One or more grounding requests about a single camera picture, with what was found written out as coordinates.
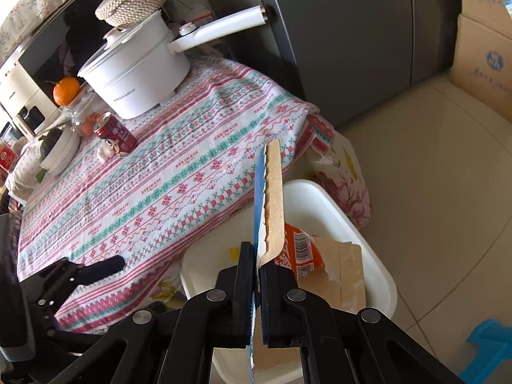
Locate white bowl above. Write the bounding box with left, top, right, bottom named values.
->
left=38, top=128, right=82, bottom=177

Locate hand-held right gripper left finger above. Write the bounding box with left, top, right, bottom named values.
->
left=66, top=241, right=257, bottom=384

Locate orange and white carton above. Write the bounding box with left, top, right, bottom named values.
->
left=280, top=224, right=366, bottom=315

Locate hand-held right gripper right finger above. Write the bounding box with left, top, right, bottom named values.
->
left=259, top=259, right=465, bottom=384

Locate white electric pot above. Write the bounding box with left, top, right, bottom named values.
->
left=77, top=6, right=268, bottom=120

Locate red drink can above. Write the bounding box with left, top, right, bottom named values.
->
left=93, top=112, right=138, bottom=156

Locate torn blue carton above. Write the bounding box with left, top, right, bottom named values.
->
left=249, top=139, right=299, bottom=384

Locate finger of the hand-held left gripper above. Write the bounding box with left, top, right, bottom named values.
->
left=74, top=255, right=126, bottom=286

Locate white kitchen appliance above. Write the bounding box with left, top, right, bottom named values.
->
left=0, top=64, right=59, bottom=137

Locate white small-print cloth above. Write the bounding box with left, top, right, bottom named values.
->
left=6, top=136, right=44, bottom=198

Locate grey refrigerator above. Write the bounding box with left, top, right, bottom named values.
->
left=192, top=0, right=465, bottom=129

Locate red box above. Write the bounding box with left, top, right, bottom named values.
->
left=0, top=144, right=17, bottom=171

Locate blue plastic stool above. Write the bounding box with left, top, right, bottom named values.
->
left=458, top=319, right=512, bottom=384

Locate patterned knit tablecloth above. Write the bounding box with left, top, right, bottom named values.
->
left=16, top=54, right=334, bottom=334

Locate white plastic bin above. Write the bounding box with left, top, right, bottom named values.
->
left=179, top=180, right=398, bottom=384

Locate glass jar with wooden lid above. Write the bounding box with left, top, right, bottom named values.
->
left=70, top=92, right=107, bottom=137

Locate orange mandarin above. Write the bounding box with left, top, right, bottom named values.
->
left=53, top=77, right=81, bottom=105

